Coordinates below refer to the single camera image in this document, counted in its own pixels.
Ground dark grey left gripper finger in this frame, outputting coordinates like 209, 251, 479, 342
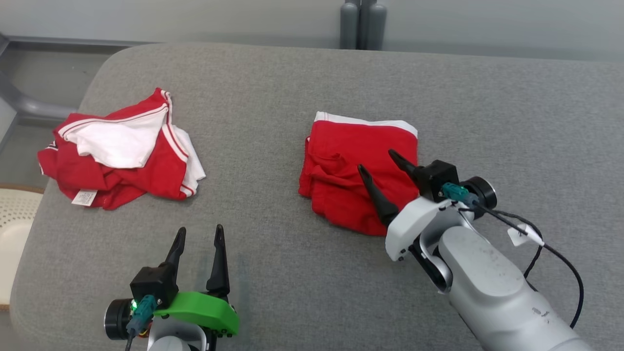
163, 226, 187, 274
205, 224, 231, 298

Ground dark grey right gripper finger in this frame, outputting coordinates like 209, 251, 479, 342
388, 149, 420, 183
357, 164, 400, 227

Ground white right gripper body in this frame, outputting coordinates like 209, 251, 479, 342
385, 196, 469, 262

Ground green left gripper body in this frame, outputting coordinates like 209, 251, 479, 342
153, 291, 241, 337

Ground red shorts white hem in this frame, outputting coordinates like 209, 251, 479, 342
298, 111, 419, 237

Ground red Bulls jersey white sleeves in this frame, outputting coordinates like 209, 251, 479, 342
37, 87, 207, 212

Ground grey fabric sofa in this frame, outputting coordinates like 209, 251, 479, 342
9, 41, 624, 351

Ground cream woven basket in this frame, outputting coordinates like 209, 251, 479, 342
0, 183, 46, 311

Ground black cable teal plug right arm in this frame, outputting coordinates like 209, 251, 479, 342
441, 182, 585, 329

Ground black cable teal plug arm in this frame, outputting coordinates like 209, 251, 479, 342
441, 182, 585, 329
125, 294, 158, 351

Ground black cable teal plug left arm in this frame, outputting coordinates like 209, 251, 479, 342
125, 294, 158, 351

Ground white cable tag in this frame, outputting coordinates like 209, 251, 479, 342
507, 223, 545, 247

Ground dark grey round post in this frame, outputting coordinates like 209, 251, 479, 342
363, 0, 389, 51
339, 0, 362, 50

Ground grey metal tube frame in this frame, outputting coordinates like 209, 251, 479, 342
0, 33, 81, 147

